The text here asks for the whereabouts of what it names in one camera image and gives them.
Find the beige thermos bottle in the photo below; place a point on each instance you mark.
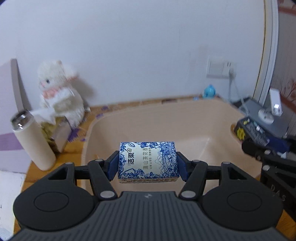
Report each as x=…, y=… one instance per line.
x=31, y=138

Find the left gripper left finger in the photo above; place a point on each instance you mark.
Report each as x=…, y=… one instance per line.
x=99, y=172

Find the blue white tissue pack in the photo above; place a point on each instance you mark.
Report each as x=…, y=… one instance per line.
x=147, y=162

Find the tissue box under bunny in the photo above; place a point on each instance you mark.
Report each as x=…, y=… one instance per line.
x=57, y=135

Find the beige plastic storage bin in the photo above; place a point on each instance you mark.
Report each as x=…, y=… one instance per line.
x=201, y=130

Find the dark grey tablet device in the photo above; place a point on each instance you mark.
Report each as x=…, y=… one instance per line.
x=273, y=124

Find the blue penguin figurine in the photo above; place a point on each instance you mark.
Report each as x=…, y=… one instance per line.
x=209, y=92

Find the white door frame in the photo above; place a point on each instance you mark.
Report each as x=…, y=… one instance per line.
x=270, y=47

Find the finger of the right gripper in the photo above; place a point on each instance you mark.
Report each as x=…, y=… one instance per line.
x=269, y=153

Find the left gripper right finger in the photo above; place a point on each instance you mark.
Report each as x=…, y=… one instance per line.
x=196, y=173

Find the purple white headboard panel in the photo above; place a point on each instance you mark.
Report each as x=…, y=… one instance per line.
x=13, y=156

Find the black yellow small box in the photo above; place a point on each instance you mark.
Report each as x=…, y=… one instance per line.
x=246, y=128

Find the white wall switch socket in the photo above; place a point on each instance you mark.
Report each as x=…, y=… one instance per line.
x=219, y=68

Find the white plush bunny toy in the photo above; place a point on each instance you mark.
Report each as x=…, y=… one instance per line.
x=58, y=97

